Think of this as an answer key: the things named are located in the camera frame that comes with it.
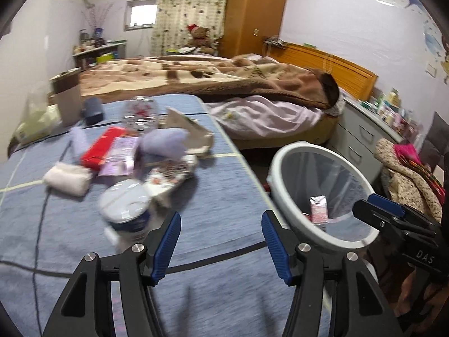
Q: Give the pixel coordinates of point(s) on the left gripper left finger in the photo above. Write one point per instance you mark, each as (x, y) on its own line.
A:
(85, 306)

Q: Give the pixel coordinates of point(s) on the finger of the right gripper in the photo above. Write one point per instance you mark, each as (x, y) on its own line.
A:
(380, 213)

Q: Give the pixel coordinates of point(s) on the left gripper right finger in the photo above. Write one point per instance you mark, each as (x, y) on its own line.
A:
(358, 306)

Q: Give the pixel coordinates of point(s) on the pink milk carton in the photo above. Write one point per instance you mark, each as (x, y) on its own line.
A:
(319, 211)

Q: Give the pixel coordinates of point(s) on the white blue yogurt cup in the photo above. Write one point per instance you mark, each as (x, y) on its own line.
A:
(125, 209)

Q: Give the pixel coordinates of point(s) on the white towel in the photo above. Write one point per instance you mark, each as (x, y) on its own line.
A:
(69, 179)

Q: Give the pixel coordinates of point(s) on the printed paper cup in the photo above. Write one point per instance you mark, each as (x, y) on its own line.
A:
(167, 176)

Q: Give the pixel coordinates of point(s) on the lilac ribbed foam sheet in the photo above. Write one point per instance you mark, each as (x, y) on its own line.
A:
(167, 142)

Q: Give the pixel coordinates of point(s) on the clear plastic cola bottle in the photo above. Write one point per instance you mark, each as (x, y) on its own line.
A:
(140, 115)

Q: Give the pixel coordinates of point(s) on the white paper bag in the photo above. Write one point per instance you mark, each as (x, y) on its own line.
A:
(199, 140)

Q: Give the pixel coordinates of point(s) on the white round trash bin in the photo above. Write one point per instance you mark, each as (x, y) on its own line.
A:
(315, 189)

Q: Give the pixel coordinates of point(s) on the floral clothes pile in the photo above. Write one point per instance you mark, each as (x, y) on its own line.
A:
(407, 186)

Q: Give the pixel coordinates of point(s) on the grey drawer dresser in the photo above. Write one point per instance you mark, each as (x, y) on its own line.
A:
(355, 137)

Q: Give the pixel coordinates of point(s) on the orange wooden headboard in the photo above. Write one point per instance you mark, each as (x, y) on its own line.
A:
(354, 79)

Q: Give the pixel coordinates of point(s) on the blue striped table cloth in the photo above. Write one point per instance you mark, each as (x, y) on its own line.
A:
(221, 280)

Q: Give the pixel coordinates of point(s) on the red flat box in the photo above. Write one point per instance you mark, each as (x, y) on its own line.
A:
(94, 157)

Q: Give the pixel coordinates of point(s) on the pink snack wrapper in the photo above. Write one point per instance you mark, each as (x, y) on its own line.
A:
(121, 157)

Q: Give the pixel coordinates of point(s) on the pink bed sheet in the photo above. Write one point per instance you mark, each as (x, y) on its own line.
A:
(256, 117)

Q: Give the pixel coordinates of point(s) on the brown patterned blanket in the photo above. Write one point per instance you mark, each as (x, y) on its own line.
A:
(212, 79)

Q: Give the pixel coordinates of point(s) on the tissue pack in plastic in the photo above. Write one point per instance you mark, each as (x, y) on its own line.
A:
(38, 118)

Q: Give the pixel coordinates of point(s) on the dark blue small box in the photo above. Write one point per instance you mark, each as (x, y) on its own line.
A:
(92, 111)

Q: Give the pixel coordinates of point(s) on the orange wooden wardrobe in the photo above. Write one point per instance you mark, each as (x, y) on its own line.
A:
(247, 24)

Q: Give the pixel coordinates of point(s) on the brown teddy bear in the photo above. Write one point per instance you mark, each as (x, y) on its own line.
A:
(200, 40)

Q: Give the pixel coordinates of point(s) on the cluttered side shelf desk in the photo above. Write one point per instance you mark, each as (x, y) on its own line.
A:
(93, 50)

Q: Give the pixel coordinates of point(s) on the patterned window curtain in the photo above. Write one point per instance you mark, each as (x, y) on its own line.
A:
(174, 16)

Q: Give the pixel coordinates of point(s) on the small wall window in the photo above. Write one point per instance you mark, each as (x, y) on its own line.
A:
(140, 14)

